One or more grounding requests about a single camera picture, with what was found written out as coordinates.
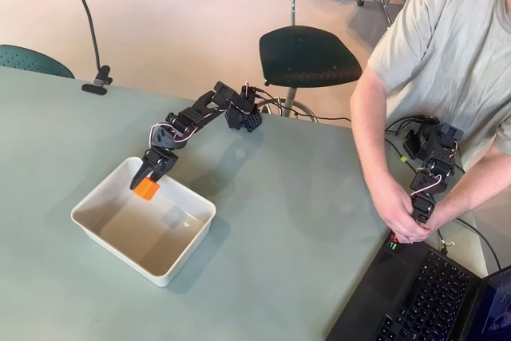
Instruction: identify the orange cube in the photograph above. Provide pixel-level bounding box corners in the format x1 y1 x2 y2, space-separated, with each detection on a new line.
133 176 162 203

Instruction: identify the black leader arm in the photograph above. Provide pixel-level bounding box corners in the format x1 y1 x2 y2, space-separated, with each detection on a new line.
402 116 466 225

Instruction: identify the white plastic bin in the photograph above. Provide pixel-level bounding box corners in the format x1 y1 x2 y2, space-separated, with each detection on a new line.
70 156 217 288

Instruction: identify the person's right hand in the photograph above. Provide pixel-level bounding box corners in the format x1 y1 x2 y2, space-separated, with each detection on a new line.
383 192 426 246

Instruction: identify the person's left hand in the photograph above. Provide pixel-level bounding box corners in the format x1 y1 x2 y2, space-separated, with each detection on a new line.
422 204 453 239

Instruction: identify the dark green perforated chair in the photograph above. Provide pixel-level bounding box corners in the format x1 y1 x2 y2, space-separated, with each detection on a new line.
0 44 76 80

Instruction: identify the dark green chair with backrest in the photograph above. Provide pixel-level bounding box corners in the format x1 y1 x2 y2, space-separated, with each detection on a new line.
258 0 363 123

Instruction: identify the black laptop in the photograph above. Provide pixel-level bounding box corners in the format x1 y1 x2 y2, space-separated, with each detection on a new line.
324 232 511 341

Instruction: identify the person's grey t-shirt torso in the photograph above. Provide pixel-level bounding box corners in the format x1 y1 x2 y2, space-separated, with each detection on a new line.
366 0 511 171

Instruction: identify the black gooseneck clamp mount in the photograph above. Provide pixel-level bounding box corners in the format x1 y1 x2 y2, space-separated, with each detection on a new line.
78 0 115 97

